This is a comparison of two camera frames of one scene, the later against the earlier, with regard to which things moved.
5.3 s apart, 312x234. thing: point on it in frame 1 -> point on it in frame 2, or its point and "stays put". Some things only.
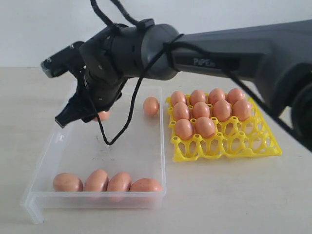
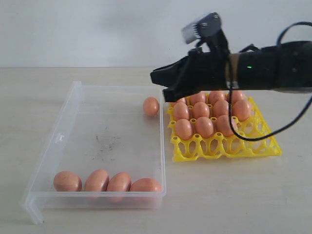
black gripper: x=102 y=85 -> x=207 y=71
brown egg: x=104 y=116 -> x=223 y=125
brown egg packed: x=234 y=95 stays put
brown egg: x=181 y=111 stays put
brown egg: x=222 y=110 stays put
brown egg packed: x=216 y=94 stays put
